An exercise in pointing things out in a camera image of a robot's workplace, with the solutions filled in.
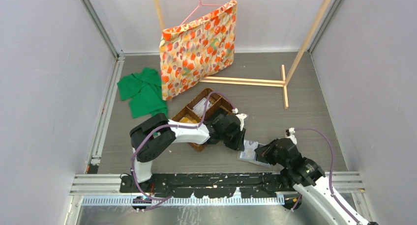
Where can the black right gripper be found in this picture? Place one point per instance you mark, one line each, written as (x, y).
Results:
(266, 150)

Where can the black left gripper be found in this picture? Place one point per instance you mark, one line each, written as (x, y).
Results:
(239, 146)

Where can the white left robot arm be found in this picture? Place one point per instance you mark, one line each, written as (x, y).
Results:
(155, 135)

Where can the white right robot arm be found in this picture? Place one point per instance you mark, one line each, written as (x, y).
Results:
(308, 178)

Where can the silver VIP card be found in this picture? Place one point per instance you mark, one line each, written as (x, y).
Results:
(198, 109)

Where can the gold cards in basket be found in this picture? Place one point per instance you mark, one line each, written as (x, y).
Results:
(187, 120)

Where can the brown wicker basket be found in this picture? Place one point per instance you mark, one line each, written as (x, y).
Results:
(208, 120)

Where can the wooden rack stand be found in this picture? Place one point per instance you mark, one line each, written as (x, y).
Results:
(278, 30)

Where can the green cloth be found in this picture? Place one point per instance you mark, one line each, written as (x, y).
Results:
(144, 93)

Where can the floral orange fabric bag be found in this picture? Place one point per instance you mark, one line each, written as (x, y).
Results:
(197, 49)

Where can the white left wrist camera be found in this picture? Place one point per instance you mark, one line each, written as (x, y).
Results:
(240, 116)

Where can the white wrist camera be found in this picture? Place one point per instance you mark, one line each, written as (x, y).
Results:
(290, 134)
(240, 116)

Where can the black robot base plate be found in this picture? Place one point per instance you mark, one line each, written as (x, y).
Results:
(213, 185)

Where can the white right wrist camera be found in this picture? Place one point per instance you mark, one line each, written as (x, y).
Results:
(290, 134)

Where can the perforated metal rail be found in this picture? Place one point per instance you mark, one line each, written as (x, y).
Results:
(130, 200)

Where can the pink wire hanger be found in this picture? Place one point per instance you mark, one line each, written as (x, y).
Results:
(201, 4)

